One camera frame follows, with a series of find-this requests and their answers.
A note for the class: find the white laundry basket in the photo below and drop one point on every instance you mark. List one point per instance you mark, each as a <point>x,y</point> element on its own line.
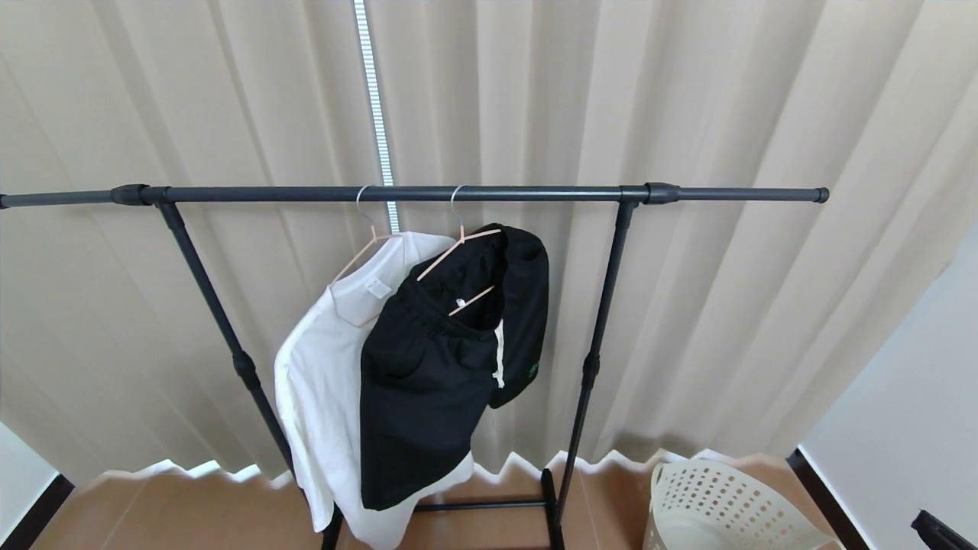
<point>710,504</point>

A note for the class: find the black garment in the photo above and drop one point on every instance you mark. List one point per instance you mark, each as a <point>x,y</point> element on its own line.
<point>420,397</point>

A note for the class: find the black clothes rack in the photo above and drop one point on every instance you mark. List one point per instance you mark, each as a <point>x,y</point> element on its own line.
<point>497,193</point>

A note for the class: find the pink clothes hanger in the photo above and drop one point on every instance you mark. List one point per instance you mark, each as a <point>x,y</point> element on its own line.
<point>359,200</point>
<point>454,200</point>

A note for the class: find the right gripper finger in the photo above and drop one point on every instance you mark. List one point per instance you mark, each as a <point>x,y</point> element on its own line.
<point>936,533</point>

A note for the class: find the white printed t-shirt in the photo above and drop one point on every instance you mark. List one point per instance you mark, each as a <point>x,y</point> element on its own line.
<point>321,412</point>

